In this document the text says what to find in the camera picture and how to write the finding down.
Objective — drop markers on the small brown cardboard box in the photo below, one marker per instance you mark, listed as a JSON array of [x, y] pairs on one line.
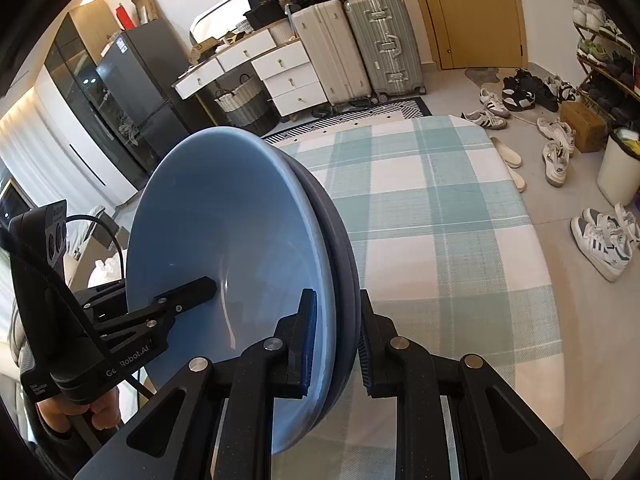
[[582, 125]]

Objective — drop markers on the red bag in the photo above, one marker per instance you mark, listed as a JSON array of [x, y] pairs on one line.
[[125, 17]]

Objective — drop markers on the plain white sneaker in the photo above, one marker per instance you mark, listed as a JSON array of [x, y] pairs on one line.
[[555, 131], [555, 162]]

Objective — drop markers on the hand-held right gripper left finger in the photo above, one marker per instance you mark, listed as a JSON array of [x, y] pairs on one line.
[[306, 340]]

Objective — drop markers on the grey door mat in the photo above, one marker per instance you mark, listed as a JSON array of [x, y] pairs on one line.
[[480, 75]]

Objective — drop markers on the wooden door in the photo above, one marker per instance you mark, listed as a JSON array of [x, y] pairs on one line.
[[470, 15]]

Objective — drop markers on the silver suitcase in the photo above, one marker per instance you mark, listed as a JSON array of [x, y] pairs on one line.
[[385, 45]]

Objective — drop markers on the flat cardboard box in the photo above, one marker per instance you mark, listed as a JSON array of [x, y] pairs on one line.
[[202, 51]]

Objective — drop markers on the light blue bowl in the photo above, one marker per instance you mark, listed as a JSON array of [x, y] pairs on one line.
[[215, 220]]

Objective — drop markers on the black bag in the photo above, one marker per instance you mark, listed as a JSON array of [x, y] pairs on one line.
[[265, 15]]

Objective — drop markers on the bamboo shoe rack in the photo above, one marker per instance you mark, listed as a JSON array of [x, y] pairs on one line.
[[607, 75]]

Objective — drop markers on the white suitcase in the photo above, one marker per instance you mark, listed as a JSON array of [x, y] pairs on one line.
[[325, 50]]

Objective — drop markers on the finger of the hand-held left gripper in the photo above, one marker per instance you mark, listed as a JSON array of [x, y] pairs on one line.
[[107, 292], [192, 290]]

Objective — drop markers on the cream slipper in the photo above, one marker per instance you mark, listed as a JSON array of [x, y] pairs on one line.
[[505, 152], [517, 178]]

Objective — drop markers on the dark glass cabinet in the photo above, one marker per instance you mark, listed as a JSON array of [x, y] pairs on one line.
[[75, 90]]

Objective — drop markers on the person's left hand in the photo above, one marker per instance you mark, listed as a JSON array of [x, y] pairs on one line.
[[102, 412]]

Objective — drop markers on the oval mirror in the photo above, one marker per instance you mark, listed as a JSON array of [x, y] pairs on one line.
[[220, 15]]

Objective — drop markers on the group of assorted shoes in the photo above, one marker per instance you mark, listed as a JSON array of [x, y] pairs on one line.
[[590, 15]]

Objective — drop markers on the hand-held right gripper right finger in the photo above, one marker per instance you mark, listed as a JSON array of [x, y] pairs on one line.
[[372, 355]]

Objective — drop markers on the white dressing table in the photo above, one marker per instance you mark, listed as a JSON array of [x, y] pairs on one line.
[[290, 80]]

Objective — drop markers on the white black-striped sneaker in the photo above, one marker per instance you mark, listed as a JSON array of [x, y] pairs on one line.
[[493, 103], [482, 120]]

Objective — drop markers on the white curtain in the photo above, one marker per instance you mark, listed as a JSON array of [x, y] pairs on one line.
[[40, 160]]

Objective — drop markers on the woven laundry basket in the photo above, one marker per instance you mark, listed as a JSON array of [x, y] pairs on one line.
[[245, 105]]

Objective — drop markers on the clear plastic packaging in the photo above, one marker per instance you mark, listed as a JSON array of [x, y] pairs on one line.
[[107, 266]]

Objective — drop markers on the checked tablecloth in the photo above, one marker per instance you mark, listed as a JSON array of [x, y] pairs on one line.
[[425, 235]]

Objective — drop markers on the tall cardboard box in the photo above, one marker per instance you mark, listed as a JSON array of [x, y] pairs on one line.
[[146, 6]]

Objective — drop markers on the white trash bin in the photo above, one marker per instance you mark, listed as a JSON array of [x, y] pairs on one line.
[[617, 175]]

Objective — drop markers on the black refrigerator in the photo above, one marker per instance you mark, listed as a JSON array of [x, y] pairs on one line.
[[145, 90]]

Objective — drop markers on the black white sneaker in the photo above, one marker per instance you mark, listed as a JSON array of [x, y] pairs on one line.
[[540, 92], [517, 100]]

